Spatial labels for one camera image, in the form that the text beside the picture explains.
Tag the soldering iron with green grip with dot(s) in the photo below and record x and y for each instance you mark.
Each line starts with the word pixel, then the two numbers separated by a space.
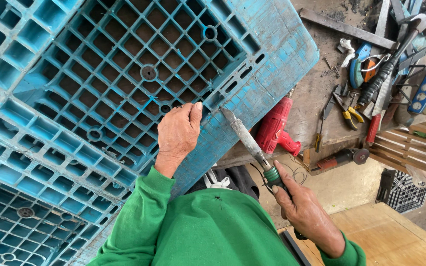
pixel 248 138

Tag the person's left hand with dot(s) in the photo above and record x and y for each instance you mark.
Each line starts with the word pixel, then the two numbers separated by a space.
pixel 176 136

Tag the white rag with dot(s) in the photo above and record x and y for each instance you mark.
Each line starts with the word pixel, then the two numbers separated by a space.
pixel 348 53

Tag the scattered nails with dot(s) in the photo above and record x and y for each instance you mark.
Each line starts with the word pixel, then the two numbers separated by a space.
pixel 331 69

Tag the green long-sleeve shirt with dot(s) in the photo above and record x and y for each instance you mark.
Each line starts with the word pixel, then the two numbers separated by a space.
pixel 213 232

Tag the hammer with black grip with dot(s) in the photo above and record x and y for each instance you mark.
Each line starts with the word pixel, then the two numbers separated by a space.
pixel 383 74

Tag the red heat gun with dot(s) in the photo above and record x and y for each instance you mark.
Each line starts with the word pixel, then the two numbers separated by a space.
pixel 274 129

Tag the yellow and black screwdriver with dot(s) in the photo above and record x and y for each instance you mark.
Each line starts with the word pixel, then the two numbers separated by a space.
pixel 319 142

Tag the blue plastic pallet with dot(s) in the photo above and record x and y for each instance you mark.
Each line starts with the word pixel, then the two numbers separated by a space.
pixel 87 81

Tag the wooden slatted rack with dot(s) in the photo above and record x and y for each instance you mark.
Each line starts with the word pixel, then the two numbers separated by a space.
pixel 405 147

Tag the clear plastic bag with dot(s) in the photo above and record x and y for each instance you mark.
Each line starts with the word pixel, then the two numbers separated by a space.
pixel 418 174

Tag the angle grinder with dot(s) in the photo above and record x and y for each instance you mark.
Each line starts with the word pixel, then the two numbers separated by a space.
pixel 340 159

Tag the heap of metal tools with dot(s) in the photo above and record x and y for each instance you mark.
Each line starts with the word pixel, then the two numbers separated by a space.
pixel 425 22

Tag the person's right hand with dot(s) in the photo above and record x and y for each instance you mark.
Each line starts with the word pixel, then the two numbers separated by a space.
pixel 301 210

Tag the black bar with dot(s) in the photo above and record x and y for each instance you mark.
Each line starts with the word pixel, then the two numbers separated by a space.
pixel 294 251

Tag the black plastic crate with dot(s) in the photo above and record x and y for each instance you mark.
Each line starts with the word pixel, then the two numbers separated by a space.
pixel 401 192

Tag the long flat metal bar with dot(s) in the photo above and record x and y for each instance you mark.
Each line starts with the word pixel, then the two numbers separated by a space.
pixel 346 28

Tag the wooden board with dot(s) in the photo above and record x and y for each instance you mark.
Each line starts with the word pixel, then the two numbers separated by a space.
pixel 375 240

